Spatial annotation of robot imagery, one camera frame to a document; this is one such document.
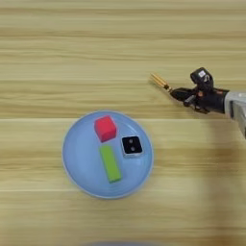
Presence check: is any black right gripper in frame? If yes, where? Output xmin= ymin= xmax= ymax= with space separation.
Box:
xmin=169 ymin=86 xmax=230 ymax=115

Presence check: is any wooden handle screwdriver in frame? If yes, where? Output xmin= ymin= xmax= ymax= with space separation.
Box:
xmin=149 ymin=73 xmax=174 ymax=94

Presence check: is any red cube block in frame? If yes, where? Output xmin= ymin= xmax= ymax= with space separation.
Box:
xmin=93 ymin=114 xmax=117 ymax=143

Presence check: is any small black white-labelled box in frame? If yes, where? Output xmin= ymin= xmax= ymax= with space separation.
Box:
xmin=189 ymin=66 xmax=215 ymax=91

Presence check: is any black square silver-rimmed box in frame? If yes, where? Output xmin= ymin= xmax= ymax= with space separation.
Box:
xmin=120 ymin=135 xmax=145 ymax=159

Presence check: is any green rectangular block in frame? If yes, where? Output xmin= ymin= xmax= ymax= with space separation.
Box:
xmin=98 ymin=144 xmax=123 ymax=185

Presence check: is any light blue round plate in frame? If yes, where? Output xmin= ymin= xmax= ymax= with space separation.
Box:
xmin=61 ymin=110 xmax=155 ymax=200

